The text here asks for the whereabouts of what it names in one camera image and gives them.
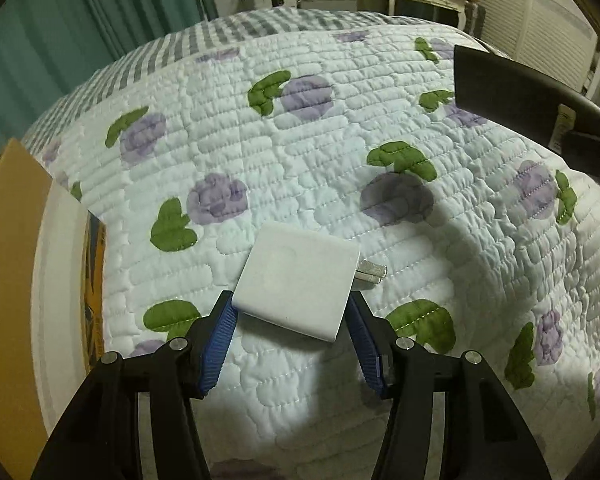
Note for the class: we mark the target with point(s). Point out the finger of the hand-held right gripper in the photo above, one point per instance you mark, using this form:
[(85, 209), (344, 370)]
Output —
[(500, 90), (595, 157)]

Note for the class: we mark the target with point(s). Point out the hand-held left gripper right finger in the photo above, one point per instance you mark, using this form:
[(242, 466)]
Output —
[(365, 345)]

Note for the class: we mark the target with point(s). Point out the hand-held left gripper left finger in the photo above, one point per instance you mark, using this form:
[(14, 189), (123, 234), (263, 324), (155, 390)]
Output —
[(219, 345)]

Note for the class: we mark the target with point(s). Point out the white square charger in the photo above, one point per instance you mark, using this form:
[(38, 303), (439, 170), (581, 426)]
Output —
[(295, 275)]

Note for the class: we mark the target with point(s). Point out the cardboard box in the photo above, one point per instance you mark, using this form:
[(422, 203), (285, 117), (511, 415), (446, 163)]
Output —
[(10, 260)]

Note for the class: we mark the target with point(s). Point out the dark suitcase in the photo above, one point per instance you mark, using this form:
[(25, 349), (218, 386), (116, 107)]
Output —
[(475, 20)]

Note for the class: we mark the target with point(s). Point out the white louvred wardrobe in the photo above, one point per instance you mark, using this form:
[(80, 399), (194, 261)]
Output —
[(540, 25)]

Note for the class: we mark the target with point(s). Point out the white floral quilt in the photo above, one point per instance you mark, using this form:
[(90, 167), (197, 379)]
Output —
[(330, 160)]

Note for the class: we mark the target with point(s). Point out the teal curtain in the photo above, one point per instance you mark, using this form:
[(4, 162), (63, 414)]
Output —
[(155, 0), (25, 60)]

